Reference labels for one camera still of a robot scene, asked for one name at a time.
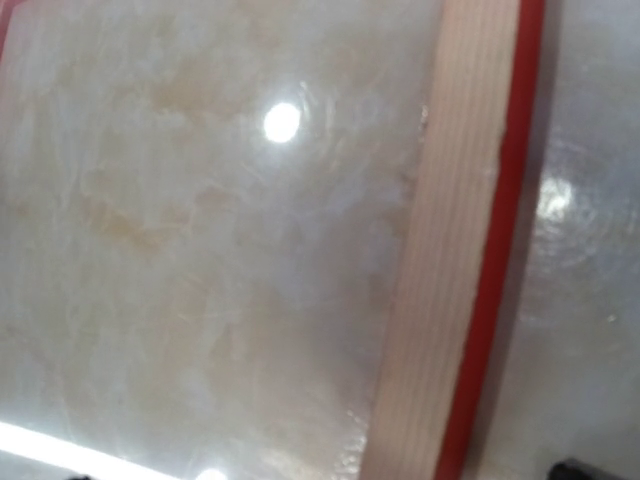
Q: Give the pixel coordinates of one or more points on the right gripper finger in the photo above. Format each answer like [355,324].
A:
[571,469]

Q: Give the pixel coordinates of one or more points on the wooden red photo frame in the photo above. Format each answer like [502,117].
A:
[450,250]

